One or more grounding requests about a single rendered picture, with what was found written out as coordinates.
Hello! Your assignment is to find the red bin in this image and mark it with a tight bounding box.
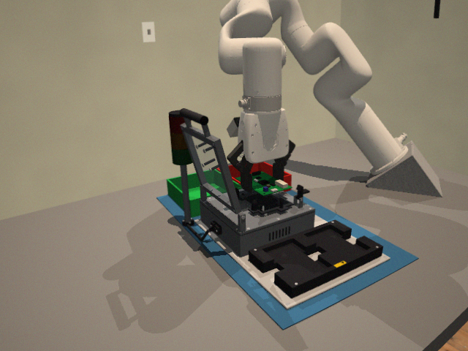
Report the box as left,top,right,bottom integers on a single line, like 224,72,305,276
228,162,292,192

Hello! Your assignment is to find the green circuit board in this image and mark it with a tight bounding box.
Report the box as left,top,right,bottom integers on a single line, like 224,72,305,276
252,171,292,196

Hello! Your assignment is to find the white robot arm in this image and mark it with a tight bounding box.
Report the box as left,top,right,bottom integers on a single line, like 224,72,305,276
218,0,408,175

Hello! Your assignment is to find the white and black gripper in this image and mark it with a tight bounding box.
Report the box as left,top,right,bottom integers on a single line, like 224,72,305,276
227,108,295,193

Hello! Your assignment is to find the green bin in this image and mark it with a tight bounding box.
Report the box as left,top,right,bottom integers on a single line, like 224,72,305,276
167,173,242,217

